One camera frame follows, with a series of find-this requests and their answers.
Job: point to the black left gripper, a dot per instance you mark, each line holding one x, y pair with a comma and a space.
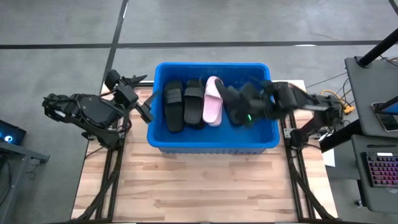
122, 91

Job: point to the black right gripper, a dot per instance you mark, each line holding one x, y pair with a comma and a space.
264, 104

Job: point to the black slide sandal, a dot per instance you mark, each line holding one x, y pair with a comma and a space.
243, 101
174, 105
228, 99
194, 105

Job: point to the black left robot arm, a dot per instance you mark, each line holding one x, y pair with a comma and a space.
93, 112

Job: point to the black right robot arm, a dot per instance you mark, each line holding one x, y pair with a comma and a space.
311, 104

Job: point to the blue plastic bin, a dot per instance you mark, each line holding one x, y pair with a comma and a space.
192, 140

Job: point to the white paper sheet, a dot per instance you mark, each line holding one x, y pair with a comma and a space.
329, 157

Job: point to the grey desk top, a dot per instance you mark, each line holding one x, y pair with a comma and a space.
370, 93

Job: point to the black device with blue light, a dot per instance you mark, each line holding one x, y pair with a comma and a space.
11, 133

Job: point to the tablet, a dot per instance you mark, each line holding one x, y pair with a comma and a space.
387, 115

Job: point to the grey keyboard desk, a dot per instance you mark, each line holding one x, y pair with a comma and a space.
360, 186

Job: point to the black slanted pole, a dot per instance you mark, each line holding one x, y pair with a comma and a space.
377, 48

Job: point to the backlit keyboard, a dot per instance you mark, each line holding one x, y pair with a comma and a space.
382, 169

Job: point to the grey metal stand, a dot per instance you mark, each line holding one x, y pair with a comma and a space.
15, 174

